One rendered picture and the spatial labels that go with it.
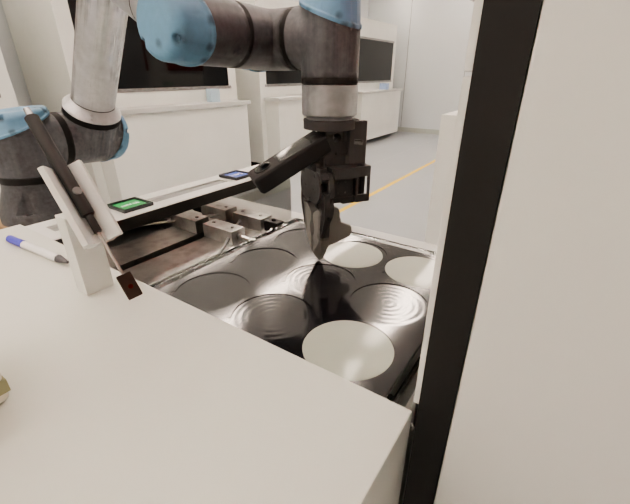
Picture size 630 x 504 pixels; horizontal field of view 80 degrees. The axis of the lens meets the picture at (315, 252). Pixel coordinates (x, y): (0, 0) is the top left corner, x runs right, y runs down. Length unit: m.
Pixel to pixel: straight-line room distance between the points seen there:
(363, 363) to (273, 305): 0.15
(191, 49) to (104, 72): 0.49
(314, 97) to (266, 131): 4.70
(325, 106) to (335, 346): 0.30
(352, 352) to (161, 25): 0.39
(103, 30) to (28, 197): 0.37
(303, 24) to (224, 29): 0.10
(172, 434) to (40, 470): 0.07
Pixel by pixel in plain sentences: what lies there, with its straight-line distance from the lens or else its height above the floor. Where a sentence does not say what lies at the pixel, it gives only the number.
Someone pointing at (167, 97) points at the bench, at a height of 0.96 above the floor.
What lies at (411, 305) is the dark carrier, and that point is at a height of 0.90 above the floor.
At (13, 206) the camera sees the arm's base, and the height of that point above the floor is 0.93.
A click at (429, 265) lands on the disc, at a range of 0.62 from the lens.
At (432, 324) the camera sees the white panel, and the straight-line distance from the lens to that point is 0.23.
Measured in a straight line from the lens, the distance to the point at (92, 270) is 0.45.
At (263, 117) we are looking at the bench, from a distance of 5.16.
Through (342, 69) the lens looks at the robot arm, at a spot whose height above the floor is 1.18.
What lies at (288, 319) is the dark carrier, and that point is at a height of 0.90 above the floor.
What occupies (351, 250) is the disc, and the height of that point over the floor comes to 0.90.
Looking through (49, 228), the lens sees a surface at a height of 0.96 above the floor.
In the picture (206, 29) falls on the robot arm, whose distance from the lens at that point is 0.48.
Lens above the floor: 1.17
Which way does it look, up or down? 25 degrees down
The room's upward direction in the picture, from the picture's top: straight up
